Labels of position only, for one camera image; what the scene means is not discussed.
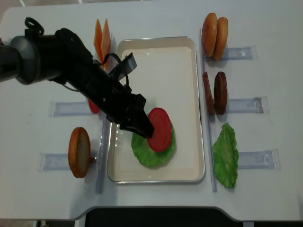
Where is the clear acrylic holder right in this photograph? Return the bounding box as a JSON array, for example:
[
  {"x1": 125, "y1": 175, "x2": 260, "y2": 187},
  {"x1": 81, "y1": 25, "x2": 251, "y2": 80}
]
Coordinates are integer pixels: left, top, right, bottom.
[{"x1": 199, "y1": 28, "x2": 282, "y2": 192}]

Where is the bun slice standing left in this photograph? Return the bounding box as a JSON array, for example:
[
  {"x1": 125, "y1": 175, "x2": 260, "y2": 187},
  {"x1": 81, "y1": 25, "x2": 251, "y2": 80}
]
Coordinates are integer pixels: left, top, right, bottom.
[{"x1": 68, "y1": 127, "x2": 90, "y2": 178}]

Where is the white rectangular tray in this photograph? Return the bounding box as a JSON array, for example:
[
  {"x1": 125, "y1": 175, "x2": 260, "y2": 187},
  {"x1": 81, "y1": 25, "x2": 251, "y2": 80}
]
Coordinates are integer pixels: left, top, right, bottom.
[{"x1": 107, "y1": 36, "x2": 205, "y2": 183}]

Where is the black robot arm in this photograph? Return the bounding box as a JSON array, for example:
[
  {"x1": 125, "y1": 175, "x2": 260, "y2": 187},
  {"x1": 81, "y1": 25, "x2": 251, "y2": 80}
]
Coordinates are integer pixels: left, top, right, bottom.
[{"x1": 0, "y1": 17, "x2": 154, "y2": 138}]

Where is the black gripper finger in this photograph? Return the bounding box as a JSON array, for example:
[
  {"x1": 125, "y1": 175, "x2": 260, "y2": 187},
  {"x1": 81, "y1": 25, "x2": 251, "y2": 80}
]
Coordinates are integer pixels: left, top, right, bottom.
[{"x1": 120, "y1": 110, "x2": 154, "y2": 138}]

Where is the sesame bun top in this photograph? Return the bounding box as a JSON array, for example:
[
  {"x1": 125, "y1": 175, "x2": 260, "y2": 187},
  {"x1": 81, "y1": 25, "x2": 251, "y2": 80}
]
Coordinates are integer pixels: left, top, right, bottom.
[{"x1": 202, "y1": 13, "x2": 217, "y2": 57}]

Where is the clear acrylic holder left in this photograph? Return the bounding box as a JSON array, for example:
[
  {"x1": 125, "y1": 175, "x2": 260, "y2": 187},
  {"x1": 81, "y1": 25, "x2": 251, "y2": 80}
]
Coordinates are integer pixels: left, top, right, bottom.
[{"x1": 39, "y1": 35, "x2": 117, "y2": 194}]

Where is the orange cheese slice front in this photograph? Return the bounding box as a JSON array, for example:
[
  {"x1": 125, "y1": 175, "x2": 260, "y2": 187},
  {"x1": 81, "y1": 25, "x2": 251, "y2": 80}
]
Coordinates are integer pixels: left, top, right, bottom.
[{"x1": 101, "y1": 19, "x2": 111, "y2": 63}]

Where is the brown meat patty front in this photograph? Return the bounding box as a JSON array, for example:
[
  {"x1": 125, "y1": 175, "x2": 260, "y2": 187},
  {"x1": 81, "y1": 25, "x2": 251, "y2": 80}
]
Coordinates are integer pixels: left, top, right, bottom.
[{"x1": 202, "y1": 71, "x2": 215, "y2": 115}]

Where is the clear acrylic holder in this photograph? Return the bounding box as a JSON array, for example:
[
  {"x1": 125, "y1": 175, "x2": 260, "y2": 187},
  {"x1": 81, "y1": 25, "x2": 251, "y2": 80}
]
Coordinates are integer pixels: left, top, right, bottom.
[
  {"x1": 39, "y1": 35, "x2": 117, "y2": 194},
  {"x1": 199, "y1": 28, "x2": 282, "y2": 192}
]

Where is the green lettuce leaf on tray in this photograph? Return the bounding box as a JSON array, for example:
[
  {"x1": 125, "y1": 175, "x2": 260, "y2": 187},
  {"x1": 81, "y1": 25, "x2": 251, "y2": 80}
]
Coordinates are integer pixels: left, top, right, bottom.
[{"x1": 131, "y1": 123, "x2": 175, "y2": 167}]

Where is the green lettuce leaf standing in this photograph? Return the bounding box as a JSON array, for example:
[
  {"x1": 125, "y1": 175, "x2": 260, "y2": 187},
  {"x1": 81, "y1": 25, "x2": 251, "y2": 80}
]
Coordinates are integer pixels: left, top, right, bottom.
[{"x1": 213, "y1": 123, "x2": 239, "y2": 189}]

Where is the red tomato slice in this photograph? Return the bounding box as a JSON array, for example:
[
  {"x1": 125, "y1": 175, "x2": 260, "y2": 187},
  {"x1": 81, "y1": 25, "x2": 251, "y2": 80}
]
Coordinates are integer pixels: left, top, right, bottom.
[
  {"x1": 147, "y1": 107, "x2": 171, "y2": 153},
  {"x1": 88, "y1": 99, "x2": 99, "y2": 114}
]

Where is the brown meat patty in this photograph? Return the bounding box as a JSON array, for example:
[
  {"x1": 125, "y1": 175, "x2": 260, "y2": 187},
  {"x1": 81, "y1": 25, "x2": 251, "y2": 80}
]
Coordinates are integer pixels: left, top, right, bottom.
[
  {"x1": 214, "y1": 71, "x2": 228, "y2": 115},
  {"x1": 202, "y1": 71, "x2": 215, "y2": 115}
]

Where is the orange cheese slice back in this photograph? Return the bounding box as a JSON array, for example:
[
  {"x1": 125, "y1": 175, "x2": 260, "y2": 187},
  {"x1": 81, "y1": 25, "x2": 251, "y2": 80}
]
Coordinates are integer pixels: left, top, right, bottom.
[{"x1": 94, "y1": 19, "x2": 103, "y2": 62}]

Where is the orange cheese slice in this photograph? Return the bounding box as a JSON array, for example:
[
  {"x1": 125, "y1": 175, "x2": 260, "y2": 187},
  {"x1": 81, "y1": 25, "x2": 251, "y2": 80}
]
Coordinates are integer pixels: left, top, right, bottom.
[
  {"x1": 94, "y1": 19, "x2": 103, "y2": 62},
  {"x1": 101, "y1": 19, "x2": 111, "y2": 63}
]

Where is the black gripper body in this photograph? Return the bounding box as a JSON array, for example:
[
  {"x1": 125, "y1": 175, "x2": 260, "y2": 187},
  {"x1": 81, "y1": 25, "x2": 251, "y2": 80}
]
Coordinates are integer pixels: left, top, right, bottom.
[{"x1": 81, "y1": 60, "x2": 146, "y2": 125}]

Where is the brown meat patty back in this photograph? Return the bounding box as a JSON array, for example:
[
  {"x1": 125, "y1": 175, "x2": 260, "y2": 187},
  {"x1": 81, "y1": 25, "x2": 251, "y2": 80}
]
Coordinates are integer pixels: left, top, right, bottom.
[{"x1": 214, "y1": 71, "x2": 228, "y2": 115}]

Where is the bun slice behind patties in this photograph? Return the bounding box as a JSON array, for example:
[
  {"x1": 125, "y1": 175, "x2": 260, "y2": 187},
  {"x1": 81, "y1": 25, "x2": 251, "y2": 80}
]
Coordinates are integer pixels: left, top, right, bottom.
[{"x1": 212, "y1": 17, "x2": 228, "y2": 61}]

